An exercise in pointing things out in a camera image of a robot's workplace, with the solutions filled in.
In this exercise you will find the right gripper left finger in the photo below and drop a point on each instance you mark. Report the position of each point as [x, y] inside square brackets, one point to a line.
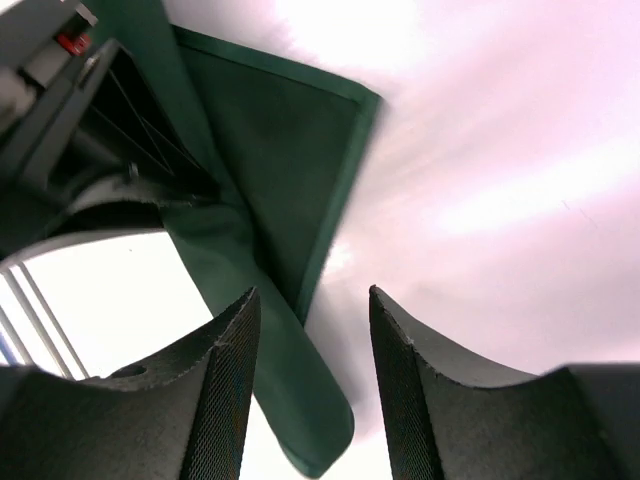
[180, 413]

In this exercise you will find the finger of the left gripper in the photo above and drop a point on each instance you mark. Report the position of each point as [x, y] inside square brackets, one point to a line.
[95, 152]

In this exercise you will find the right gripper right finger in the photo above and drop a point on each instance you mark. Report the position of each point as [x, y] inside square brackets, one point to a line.
[450, 413]

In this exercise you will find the aluminium front rail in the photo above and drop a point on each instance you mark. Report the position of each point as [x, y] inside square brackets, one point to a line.
[31, 334]

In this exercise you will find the dark green cloth napkin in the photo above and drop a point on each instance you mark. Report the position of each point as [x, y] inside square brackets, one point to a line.
[284, 141]

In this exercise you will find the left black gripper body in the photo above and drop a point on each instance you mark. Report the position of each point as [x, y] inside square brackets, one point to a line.
[46, 51]

